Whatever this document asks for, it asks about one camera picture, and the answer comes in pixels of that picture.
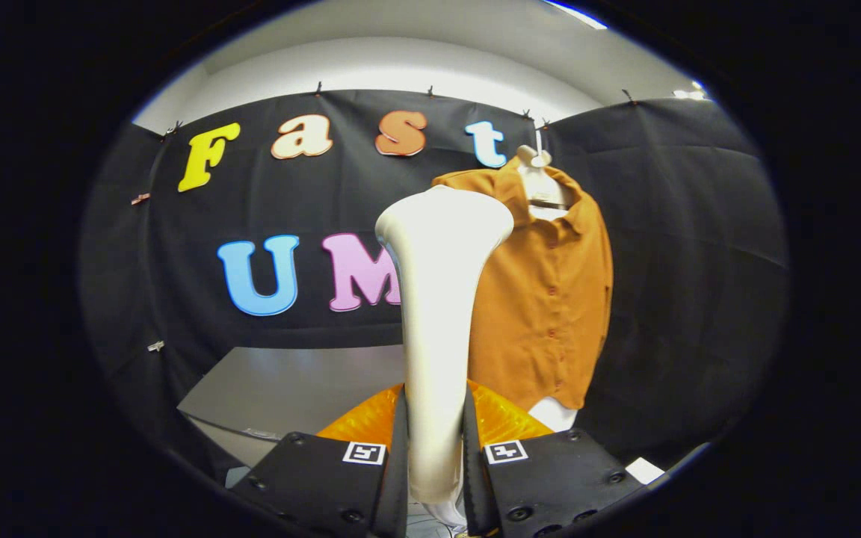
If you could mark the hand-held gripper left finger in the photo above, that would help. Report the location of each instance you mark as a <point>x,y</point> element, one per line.
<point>311,478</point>

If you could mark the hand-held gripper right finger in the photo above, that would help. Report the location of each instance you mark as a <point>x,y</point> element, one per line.
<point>550,478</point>

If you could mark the orange button-up shirt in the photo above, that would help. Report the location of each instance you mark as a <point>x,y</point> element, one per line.
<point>542,314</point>

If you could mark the white garment steamer head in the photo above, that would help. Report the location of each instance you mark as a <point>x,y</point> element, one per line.
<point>438,299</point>

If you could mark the white paper sheet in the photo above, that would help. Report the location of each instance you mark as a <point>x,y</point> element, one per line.
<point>643,471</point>

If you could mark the black backdrop cloth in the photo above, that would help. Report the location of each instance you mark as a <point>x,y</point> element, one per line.
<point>684,261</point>

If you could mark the white mannequin hanger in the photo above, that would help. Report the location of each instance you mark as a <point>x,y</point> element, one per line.
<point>542,183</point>

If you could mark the small ceiling light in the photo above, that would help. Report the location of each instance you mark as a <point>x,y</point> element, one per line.
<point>690,91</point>

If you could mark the long ceiling light strip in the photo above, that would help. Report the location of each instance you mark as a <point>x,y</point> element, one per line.
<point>576,13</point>

